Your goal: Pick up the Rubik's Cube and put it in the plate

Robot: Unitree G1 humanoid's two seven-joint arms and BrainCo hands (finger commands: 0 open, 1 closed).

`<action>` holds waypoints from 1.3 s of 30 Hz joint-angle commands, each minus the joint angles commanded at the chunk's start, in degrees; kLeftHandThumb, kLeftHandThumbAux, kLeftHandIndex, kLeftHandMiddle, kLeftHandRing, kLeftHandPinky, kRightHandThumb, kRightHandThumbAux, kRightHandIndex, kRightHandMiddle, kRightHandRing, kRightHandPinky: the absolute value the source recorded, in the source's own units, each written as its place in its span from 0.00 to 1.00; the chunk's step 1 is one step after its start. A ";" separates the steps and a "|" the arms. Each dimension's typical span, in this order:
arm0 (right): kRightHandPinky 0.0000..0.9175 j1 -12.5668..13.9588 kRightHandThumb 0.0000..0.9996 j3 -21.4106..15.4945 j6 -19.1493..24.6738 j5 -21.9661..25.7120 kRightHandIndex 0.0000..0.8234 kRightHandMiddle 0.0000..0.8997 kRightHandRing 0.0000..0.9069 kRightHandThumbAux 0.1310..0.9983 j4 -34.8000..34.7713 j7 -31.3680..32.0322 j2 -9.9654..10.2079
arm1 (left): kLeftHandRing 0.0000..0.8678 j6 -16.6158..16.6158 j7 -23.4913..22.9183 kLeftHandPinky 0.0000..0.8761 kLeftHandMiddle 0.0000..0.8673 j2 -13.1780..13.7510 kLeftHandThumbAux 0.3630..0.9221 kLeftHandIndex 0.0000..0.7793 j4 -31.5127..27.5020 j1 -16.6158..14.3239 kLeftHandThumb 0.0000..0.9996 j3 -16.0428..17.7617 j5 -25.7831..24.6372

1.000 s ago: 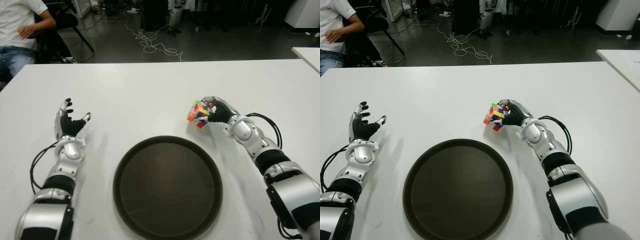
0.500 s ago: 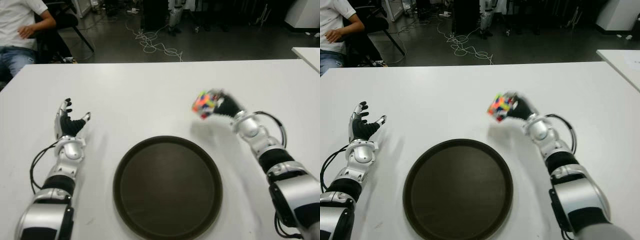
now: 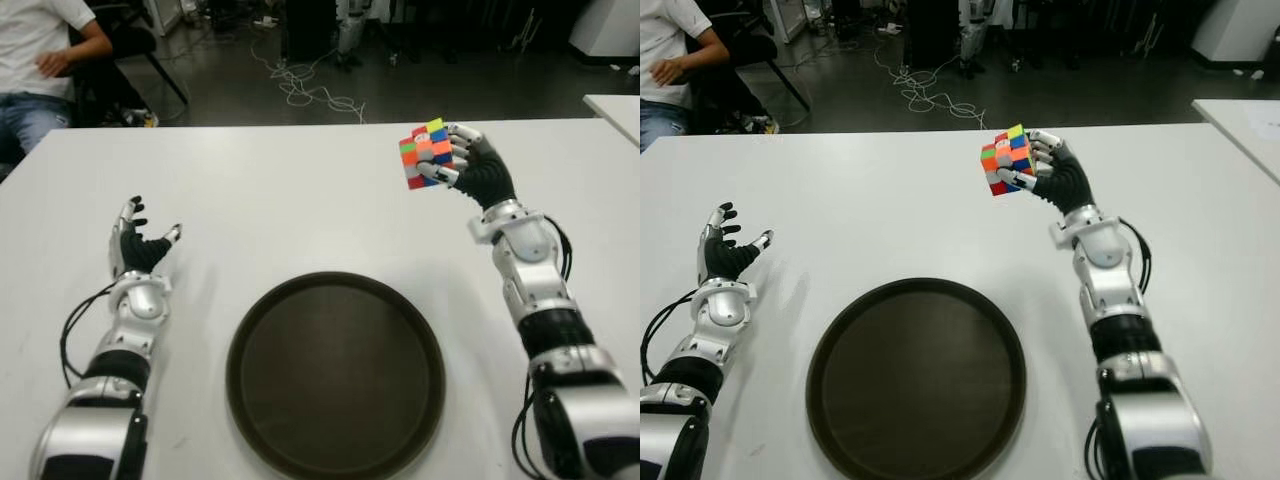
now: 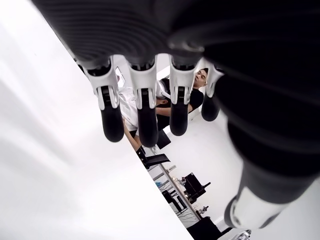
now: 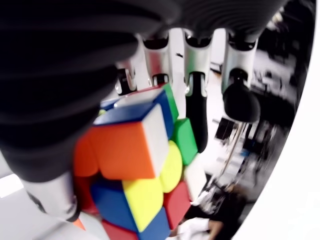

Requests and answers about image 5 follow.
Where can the multicoloured Rubik's cube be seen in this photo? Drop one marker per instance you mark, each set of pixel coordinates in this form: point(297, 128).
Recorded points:
point(130, 150)

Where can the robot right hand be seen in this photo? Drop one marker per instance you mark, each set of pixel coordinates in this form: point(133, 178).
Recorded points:
point(50, 75)

